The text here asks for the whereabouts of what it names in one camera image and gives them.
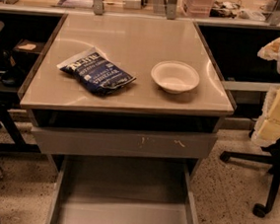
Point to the black folding stand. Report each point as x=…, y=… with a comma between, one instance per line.
x=8, y=101

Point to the white paper bowl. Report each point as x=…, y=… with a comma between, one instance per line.
x=175, y=77

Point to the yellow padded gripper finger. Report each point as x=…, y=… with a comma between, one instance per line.
x=270, y=51
x=267, y=127

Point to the open middle drawer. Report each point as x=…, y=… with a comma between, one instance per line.
x=122, y=190

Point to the closed top drawer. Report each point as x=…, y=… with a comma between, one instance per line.
x=130, y=143

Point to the pink plastic basket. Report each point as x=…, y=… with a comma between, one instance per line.
x=197, y=8

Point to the grey drawer cabinet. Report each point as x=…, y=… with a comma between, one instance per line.
x=136, y=45

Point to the blue chip bag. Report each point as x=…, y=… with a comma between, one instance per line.
x=96, y=73

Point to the black office chair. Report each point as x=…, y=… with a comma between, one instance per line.
x=273, y=158

